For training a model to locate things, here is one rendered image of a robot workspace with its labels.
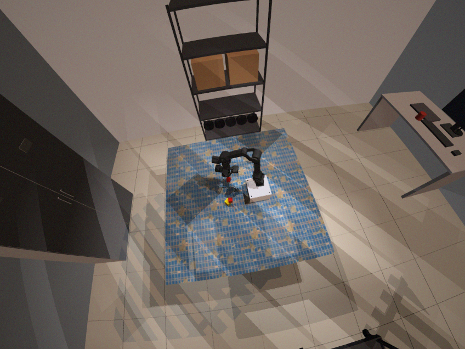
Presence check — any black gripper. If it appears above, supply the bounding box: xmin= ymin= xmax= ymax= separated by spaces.
xmin=215 ymin=165 xmax=239 ymax=174

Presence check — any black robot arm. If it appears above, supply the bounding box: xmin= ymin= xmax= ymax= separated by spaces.
xmin=212 ymin=147 xmax=265 ymax=187

